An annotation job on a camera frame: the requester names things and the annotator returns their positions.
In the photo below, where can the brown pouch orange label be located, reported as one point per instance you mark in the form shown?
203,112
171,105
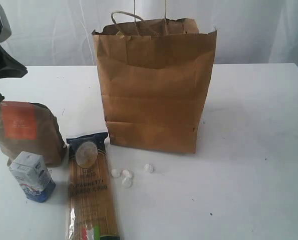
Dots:
30,127

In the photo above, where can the white blue milk carton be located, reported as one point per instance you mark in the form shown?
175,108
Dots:
31,173

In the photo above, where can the brown paper shopping bag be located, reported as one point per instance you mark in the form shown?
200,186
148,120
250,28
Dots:
154,77

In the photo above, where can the spaghetti pasta packet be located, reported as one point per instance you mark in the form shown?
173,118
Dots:
91,212

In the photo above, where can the white backdrop curtain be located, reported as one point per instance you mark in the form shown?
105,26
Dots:
58,32

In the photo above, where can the white candy right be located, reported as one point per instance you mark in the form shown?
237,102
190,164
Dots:
148,168

